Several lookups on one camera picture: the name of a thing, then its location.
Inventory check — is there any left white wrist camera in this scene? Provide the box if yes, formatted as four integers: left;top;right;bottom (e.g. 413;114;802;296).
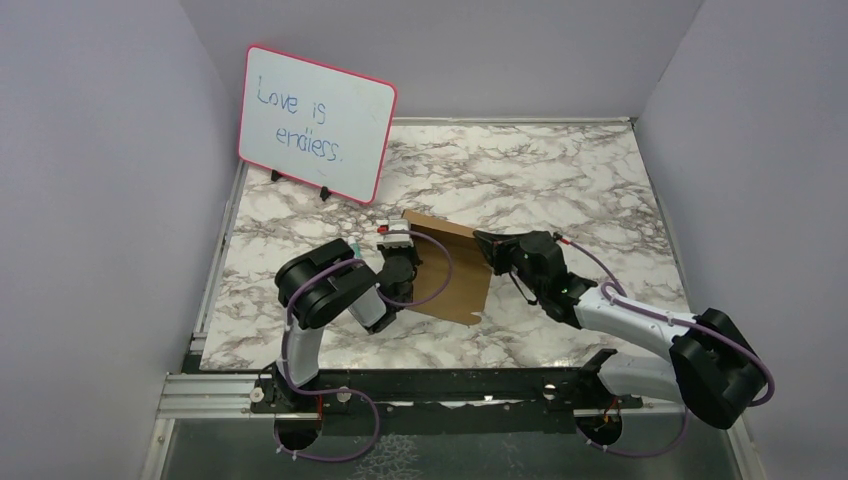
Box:
377;218;414;250

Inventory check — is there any green white marker pen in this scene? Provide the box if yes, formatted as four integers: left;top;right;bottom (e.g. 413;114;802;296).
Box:
347;237;363;259

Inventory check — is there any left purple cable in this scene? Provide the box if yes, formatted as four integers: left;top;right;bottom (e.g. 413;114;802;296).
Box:
272;229;456;463

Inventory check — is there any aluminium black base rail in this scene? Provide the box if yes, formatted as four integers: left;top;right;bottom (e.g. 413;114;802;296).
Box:
157;362;747;439

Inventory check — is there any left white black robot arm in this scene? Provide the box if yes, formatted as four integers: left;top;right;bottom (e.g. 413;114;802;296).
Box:
274;238;422;411

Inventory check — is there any brown cardboard box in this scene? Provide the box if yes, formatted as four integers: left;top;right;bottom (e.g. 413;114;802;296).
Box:
402;210;492;326

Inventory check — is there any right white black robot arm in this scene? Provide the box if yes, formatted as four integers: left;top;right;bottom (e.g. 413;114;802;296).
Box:
473;230;776;429

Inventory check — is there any pink framed whiteboard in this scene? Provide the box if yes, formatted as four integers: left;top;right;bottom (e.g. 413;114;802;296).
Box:
238;45;398;204

